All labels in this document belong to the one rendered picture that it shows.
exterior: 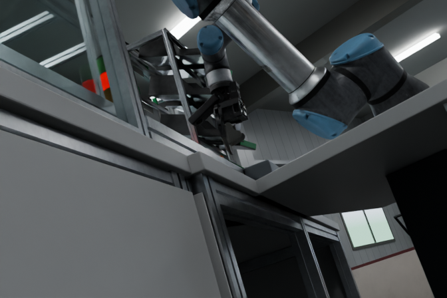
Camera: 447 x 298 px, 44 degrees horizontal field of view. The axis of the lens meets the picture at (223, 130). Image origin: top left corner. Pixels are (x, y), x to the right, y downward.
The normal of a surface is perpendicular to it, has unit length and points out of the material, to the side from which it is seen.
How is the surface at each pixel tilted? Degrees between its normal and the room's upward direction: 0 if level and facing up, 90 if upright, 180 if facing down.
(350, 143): 90
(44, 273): 90
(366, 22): 90
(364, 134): 90
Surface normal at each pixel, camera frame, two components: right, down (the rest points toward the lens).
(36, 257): 0.90, -0.36
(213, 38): -0.10, -0.27
